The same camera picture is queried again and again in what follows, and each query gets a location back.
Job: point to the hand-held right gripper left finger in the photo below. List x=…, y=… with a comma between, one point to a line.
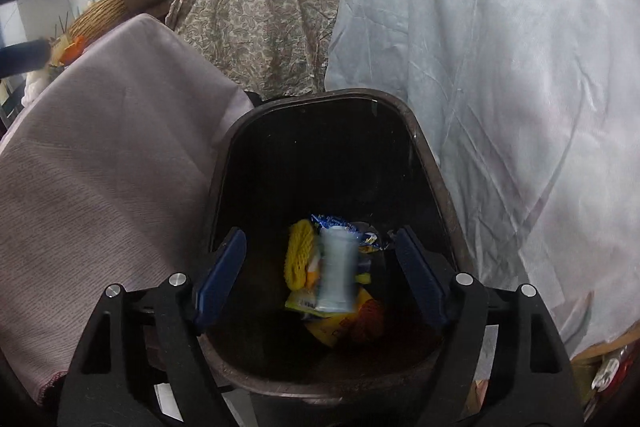
x=220, y=277

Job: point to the white cloth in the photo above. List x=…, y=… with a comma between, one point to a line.
x=475, y=82

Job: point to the shiny foil packaging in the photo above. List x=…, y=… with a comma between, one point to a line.
x=607, y=369

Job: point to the small orange container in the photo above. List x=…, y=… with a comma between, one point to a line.
x=75, y=48

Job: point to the woven basket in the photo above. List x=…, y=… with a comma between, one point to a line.
x=100, y=14

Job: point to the silver blue snack bag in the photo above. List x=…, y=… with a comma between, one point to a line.
x=342, y=223

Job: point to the brown trash bin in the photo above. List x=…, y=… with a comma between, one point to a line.
x=325, y=157

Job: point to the pink tablecloth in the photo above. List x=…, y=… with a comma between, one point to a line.
x=100, y=157

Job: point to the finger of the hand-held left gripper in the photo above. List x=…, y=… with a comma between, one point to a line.
x=25, y=57

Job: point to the white bottle orange label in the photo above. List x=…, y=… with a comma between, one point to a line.
x=337, y=272

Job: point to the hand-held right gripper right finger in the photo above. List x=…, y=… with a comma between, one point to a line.
x=422, y=277

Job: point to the yellow foam fruit net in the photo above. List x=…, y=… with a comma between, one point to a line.
x=299, y=257

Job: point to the paisley cloth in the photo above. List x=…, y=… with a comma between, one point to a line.
x=255, y=17

